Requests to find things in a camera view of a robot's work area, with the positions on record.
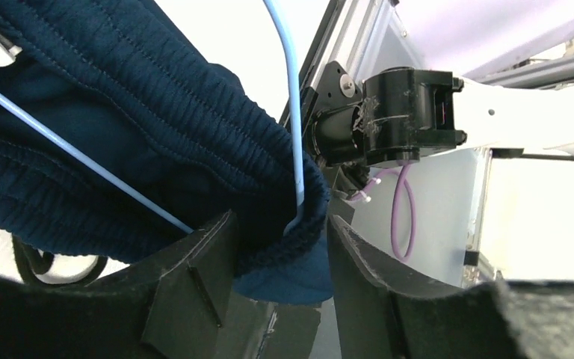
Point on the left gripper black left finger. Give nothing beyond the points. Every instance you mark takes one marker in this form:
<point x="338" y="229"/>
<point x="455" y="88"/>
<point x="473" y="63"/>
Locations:
<point x="170" y="305"/>

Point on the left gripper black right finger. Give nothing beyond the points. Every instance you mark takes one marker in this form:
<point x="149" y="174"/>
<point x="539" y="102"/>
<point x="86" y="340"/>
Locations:
<point x="385" y="309"/>

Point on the light blue hanger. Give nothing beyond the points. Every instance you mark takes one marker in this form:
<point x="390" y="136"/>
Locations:
<point x="9" y="51"/>

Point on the navy blue shorts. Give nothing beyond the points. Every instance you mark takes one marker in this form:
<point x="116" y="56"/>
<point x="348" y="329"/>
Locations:
<point x="121" y="83"/>

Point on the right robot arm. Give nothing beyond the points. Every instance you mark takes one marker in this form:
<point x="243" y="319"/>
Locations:
<point x="402" y="114"/>

